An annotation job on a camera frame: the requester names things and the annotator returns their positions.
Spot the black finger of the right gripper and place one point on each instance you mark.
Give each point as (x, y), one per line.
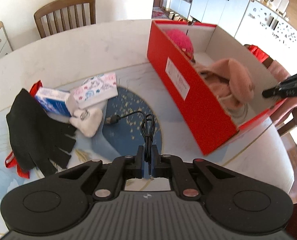
(285, 89)

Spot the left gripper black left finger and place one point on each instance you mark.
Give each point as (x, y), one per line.
(115, 175)

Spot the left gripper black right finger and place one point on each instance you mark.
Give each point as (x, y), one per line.
(178, 173)

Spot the red white cardboard box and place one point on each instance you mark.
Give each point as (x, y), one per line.
(210, 123)

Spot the red cloth on chair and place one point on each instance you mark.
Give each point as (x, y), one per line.
(258, 53)

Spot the light blue table mat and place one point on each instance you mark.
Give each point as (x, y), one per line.
(142, 196)

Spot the floral tissue pack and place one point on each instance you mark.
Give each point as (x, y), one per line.
(95, 90)

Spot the black glove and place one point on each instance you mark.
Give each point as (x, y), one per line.
(36, 139)

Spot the blue white small box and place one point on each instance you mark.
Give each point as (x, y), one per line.
(56, 101)

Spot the pink plush toy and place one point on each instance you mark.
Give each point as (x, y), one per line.
(182, 41)

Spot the white tall cupboard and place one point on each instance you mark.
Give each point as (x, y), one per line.
(227, 14)

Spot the red patterned door rug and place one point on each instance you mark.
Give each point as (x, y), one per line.
(158, 13)

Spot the wooden dining chair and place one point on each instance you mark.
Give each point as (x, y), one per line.
(62, 15)

